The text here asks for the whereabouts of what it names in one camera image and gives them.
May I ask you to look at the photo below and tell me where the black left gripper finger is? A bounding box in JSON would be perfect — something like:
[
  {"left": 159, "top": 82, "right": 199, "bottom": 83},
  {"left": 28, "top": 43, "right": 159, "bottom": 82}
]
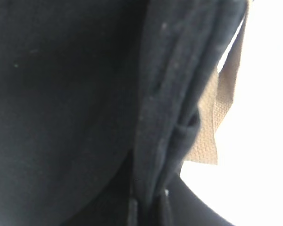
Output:
[{"left": 153, "top": 176, "right": 232, "bottom": 226}]

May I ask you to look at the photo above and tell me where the black canvas tote bag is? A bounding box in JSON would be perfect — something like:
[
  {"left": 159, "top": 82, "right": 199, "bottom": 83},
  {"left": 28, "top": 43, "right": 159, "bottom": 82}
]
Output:
[{"left": 0, "top": 0, "right": 248, "bottom": 226}]

